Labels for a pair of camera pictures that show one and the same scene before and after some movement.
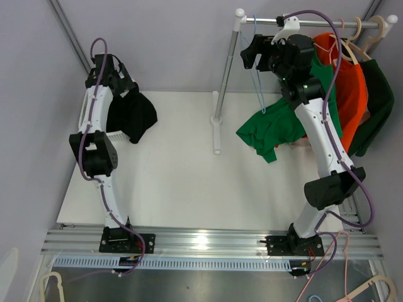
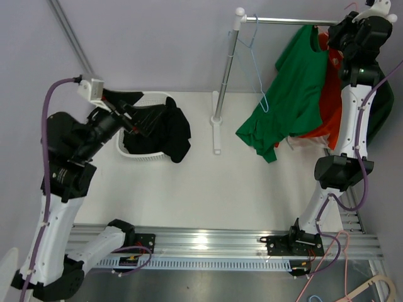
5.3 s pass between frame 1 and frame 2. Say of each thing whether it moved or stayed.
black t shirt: moved
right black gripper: moved
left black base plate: stayed
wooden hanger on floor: stayed
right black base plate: stayed
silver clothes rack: stayed
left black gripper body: moved
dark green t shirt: stayed
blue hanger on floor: stayed
